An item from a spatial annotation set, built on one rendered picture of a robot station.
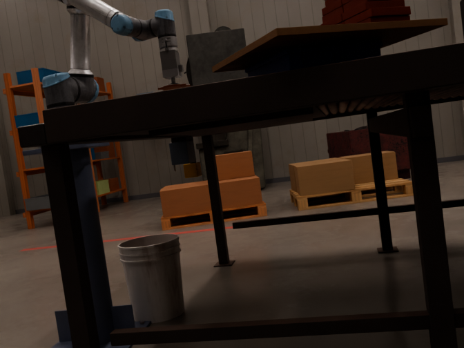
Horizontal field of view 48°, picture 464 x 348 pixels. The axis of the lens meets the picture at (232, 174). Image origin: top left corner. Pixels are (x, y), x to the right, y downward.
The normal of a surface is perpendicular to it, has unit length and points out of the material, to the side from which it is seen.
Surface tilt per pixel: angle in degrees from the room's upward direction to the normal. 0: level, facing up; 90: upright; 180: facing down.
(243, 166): 90
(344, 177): 90
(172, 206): 90
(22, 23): 90
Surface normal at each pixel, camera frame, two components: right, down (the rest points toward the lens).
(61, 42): -0.15, 0.08
